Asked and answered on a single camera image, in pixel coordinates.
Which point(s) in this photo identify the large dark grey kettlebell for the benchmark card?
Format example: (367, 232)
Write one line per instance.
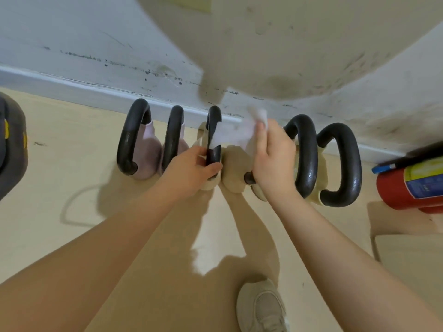
(12, 152)

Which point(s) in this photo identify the white wiping cloth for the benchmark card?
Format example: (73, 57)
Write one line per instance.
(232, 134)

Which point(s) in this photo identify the person's beige sneaker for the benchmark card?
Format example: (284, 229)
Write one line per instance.
(261, 307)

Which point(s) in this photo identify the person's left hand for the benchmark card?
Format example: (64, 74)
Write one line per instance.
(183, 176)

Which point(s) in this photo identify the person's left forearm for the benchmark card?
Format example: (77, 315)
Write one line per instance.
(86, 266)

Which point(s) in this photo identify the person's right hand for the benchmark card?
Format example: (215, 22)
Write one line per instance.
(275, 165)

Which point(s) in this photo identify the person's right thumb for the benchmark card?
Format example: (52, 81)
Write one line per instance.
(261, 138)

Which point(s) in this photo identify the beige flat board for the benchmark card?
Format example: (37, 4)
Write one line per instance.
(412, 262)

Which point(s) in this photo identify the person's left thumb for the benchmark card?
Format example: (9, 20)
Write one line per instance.
(211, 171)

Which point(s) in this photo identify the white baseboard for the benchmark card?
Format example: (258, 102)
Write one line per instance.
(69, 87)

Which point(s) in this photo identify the red fire extinguisher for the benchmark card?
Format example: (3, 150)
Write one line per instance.
(408, 186)

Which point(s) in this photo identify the person's right forearm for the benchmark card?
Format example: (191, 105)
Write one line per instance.
(346, 273)

